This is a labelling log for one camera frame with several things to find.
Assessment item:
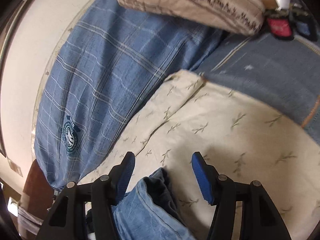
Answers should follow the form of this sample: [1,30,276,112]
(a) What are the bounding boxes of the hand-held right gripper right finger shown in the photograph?
[191,151,292,240]

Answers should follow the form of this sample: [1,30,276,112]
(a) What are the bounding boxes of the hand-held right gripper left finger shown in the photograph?
[36,151,137,240]

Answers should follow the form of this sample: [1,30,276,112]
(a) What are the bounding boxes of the blue denim pants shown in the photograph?
[111,167,198,240]

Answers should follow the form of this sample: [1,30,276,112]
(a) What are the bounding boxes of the cream leaf-print bed sheet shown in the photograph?
[80,70,320,240]

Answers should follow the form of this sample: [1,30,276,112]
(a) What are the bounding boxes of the brown headboard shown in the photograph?
[19,160,58,238]

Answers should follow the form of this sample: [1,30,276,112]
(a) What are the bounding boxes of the blue plaid crest pillow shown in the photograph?
[34,0,225,189]

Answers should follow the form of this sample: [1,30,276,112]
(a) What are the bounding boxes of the dark blue blanket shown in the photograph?
[190,30,320,143]

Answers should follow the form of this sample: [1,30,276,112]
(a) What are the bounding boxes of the red pouch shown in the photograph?
[266,15,293,40]

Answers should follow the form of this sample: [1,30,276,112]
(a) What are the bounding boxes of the beige quilted pillow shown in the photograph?
[116,0,265,35]

